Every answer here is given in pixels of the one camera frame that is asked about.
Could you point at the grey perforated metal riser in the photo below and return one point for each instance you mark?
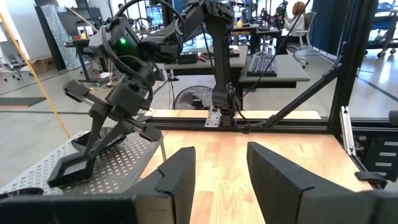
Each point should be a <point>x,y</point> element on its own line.
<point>124,168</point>

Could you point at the black side table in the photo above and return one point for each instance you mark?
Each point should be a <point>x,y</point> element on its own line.
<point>82,43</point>

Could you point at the black desk box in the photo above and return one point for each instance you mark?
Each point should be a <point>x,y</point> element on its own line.
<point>188,58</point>

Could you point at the black deep square bowl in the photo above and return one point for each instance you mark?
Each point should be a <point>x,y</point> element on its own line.
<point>21,191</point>

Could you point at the black labelled box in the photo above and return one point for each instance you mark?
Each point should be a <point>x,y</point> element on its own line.
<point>373,155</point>

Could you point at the white arm base bracket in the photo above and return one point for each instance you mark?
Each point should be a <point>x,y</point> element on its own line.
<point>213,118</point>

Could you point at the black keyboard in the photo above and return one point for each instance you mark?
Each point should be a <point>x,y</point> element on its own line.
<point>262,65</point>

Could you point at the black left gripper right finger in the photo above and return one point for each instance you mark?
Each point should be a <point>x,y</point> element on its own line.
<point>311,208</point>

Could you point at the white office chair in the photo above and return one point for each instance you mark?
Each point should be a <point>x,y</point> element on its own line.
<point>303,40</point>

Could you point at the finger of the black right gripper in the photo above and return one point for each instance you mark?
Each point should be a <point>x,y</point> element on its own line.
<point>96,124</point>
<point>115,133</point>

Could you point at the silver frame bracket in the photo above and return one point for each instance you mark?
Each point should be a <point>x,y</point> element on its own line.
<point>346,130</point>

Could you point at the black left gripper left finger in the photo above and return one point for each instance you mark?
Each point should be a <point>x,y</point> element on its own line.
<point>93,210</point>

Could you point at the silver metal sheet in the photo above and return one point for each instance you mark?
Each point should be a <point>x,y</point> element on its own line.
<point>59,37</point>

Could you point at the black aluminium table frame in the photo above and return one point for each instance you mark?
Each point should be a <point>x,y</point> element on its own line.
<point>295,124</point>

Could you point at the black mini square plate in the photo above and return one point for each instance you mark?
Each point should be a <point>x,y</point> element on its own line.
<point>65,180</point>

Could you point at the black round bowl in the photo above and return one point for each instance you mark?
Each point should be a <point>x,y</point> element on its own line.
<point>77,143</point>

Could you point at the grey office chair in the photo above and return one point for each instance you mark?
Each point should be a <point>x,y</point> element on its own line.
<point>11,59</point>

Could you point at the black floor fan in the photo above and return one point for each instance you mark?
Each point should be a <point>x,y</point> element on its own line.
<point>189,98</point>

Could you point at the dark blue curtain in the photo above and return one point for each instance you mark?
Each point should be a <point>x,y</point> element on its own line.
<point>326,25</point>

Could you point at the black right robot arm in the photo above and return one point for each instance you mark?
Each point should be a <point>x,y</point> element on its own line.
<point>222,62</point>

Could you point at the blue equipment cart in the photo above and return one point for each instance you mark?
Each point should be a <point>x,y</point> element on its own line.
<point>384,23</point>

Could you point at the person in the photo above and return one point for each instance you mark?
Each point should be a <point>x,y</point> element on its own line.
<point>293,23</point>

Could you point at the grey desk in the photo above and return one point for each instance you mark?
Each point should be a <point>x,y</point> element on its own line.
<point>292,71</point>
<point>199,67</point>

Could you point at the black floor mat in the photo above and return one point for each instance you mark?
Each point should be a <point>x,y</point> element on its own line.
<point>18,101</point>

